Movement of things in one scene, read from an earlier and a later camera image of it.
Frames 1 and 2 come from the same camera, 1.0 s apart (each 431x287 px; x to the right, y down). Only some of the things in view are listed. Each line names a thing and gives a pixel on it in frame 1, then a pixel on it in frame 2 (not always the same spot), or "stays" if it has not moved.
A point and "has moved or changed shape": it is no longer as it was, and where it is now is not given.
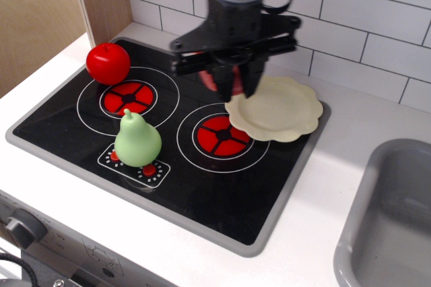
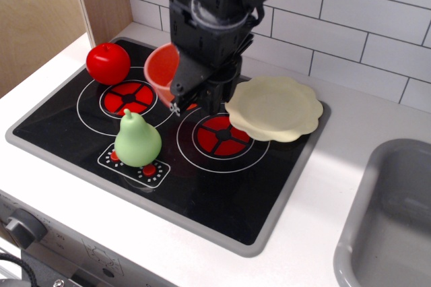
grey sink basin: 387,240 stays
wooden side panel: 45,7 stays
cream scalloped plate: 281,109 stays
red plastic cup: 237,87 has moved or changed shape
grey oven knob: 25,227 stays
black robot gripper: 236,33 → 209,58
